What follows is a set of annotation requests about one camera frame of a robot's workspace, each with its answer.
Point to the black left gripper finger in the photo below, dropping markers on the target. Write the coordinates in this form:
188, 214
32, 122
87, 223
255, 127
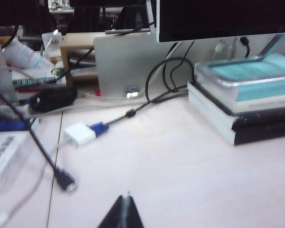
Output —
115, 213

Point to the white VGA adapter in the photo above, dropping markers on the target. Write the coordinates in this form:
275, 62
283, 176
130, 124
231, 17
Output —
79, 134

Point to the stack of magazines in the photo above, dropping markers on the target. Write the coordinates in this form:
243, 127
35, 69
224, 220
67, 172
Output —
38, 79

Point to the thick black book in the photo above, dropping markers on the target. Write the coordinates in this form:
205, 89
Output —
263, 120
263, 135

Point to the wooden desk shelf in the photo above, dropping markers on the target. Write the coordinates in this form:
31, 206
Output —
76, 39

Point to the white printed paper card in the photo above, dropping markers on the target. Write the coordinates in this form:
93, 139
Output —
54, 42

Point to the silver teal monitor stand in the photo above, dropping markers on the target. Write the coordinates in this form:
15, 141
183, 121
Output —
228, 69

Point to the white book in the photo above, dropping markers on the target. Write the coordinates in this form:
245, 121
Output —
263, 104

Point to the white printed tube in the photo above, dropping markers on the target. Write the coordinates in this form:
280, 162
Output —
21, 54

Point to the teal book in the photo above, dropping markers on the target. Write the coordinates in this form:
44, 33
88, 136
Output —
263, 91

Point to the large black computer monitor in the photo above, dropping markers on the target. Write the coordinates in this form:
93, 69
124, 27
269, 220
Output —
216, 19

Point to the black monitor with thin bezel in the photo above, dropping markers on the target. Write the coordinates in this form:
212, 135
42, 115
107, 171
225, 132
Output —
4, 12

